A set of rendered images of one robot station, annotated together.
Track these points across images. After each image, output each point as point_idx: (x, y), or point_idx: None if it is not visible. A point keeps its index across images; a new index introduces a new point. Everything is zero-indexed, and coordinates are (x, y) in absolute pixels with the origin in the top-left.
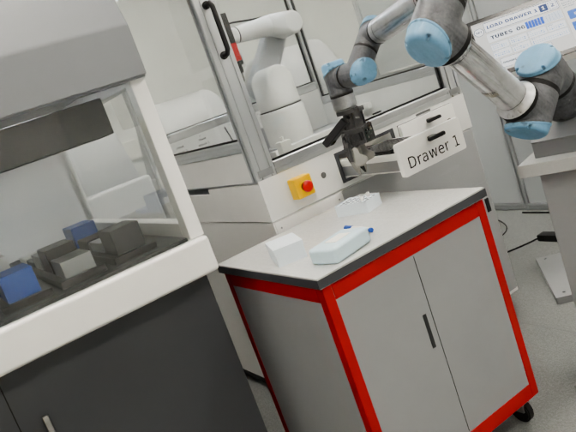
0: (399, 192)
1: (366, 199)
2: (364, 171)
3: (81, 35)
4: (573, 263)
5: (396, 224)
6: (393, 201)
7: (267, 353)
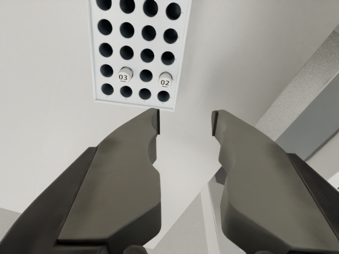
0: (257, 111)
1: (130, 86)
2: (212, 114)
3: None
4: (212, 177)
5: (15, 184)
6: (177, 123)
7: None
